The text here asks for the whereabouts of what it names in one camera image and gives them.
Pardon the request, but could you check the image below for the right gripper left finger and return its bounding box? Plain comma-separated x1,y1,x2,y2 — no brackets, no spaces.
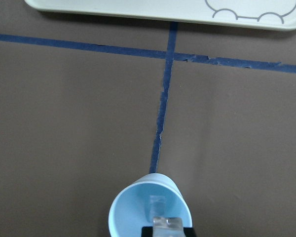
141,226,153,237

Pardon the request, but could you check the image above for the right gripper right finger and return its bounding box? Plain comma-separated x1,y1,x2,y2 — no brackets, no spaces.
184,227,196,237

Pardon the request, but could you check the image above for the ice cube in cup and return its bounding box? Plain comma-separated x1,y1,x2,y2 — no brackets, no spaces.
145,195,166,222

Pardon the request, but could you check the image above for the cream bear serving tray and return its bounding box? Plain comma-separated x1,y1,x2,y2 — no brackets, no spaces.
26,0,296,31

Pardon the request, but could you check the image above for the light blue plastic cup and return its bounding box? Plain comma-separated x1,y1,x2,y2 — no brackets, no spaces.
108,173,193,237

